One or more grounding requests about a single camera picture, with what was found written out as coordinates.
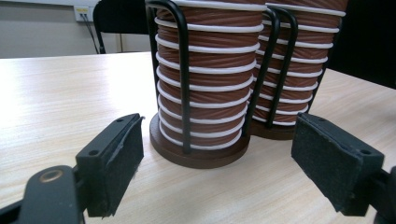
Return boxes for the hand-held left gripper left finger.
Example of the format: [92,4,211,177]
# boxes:
[75,113,145,218]

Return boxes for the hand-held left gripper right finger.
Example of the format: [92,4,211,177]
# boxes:
[290,112,385,217]

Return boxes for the black wire cup holder rack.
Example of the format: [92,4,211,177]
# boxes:
[145,0,344,170]

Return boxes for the stack of brown paper cups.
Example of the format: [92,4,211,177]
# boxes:
[154,0,268,151]
[251,0,349,127]

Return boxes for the black chair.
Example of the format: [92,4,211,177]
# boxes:
[92,0,150,54]

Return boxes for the black cable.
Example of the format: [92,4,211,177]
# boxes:
[81,13,100,54]

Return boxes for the white wall socket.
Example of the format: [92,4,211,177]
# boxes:
[73,5,94,22]

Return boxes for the white wall ledge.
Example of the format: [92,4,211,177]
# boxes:
[18,0,101,7]

